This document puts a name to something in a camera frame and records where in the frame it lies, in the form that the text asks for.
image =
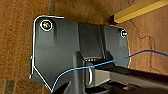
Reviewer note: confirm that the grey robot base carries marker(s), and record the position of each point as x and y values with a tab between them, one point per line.
56	50

